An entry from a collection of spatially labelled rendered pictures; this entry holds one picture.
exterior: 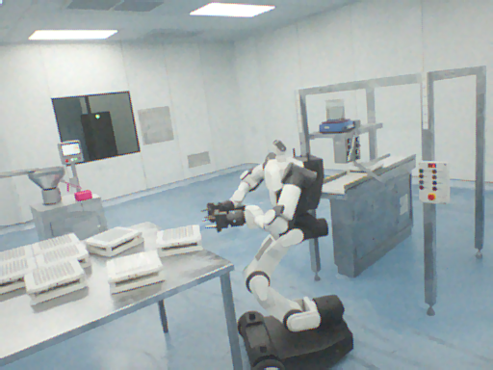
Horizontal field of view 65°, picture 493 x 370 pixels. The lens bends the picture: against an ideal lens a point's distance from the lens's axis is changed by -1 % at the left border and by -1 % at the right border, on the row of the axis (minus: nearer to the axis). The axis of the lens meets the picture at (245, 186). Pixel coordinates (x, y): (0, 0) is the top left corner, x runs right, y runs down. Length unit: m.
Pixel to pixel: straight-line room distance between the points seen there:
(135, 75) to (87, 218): 3.94
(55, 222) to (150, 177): 3.73
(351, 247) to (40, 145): 5.43
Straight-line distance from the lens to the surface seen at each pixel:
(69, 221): 4.50
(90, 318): 1.72
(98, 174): 7.52
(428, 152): 2.68
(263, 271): 2.30
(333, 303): 2.53
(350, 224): 3.34
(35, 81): 7.30
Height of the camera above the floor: 1.62
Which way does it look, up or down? 13 degrees down
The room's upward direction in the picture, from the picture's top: 7 degrees counter-clockwise
